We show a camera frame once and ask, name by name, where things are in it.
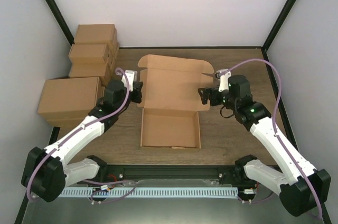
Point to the right black frame post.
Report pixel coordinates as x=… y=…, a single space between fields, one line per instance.
x=278 y=24

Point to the large front cardboard box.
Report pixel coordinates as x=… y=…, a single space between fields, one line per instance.
x=69 y=98

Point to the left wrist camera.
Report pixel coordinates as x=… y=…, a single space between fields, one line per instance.
x=129 y=76

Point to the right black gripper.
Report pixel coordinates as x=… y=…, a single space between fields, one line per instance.
x=205 y=98

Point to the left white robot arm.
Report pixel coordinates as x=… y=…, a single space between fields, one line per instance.
x=48 y=171

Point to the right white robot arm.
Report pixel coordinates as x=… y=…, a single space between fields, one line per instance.
x=299 y=185

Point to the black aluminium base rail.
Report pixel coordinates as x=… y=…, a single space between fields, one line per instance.
x=225 y=174

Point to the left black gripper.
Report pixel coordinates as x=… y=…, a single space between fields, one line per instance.
x=138 y=86

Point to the light blue slotted cable duct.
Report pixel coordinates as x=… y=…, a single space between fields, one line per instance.
x=222 y=192

